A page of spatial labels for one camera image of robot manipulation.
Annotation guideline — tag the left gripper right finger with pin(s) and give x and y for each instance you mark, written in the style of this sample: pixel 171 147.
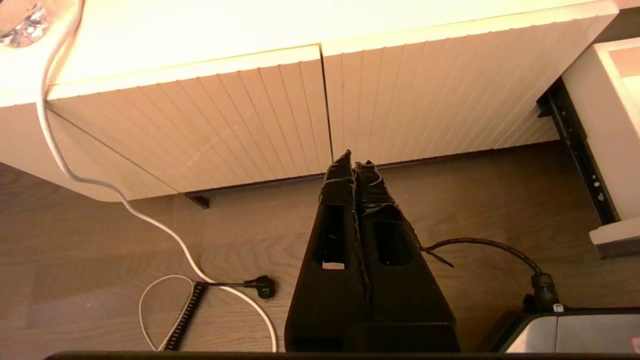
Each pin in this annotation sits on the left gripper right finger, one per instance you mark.
pixel 410 305

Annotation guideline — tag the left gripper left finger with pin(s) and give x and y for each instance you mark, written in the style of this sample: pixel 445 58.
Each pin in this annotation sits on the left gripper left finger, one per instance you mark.
pixel 330 300

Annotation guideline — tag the white pull-out drawer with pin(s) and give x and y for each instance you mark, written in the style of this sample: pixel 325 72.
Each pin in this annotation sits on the white pull-out drawer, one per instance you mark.
pixel 600 125

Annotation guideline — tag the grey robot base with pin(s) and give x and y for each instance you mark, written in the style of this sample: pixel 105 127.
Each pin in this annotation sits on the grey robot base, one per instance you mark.
pixel 575 332

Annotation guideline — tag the white ribbed cabinet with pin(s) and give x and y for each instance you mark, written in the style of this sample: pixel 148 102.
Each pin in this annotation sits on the white ribbed cabinet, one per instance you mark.
pixel 450 90
pixel 200 30
pixel 225 125

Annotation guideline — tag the black cabinet foot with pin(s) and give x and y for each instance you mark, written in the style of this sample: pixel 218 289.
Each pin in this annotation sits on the black cabinet foot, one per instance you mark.
pixel 201 201

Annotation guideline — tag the white ribbed cabinet front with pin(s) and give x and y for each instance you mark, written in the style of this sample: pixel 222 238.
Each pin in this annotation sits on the white ribbed cabinet front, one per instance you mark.
pixel 450 90
pixel 225 125

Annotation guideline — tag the clear glass ornament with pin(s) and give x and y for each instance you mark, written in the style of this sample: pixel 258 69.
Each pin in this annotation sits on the clear glass ornament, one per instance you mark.
pixel 25 27

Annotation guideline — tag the black drawer rail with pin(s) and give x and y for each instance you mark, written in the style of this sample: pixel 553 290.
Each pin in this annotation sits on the black drawer rail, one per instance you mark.
pixel 580 150

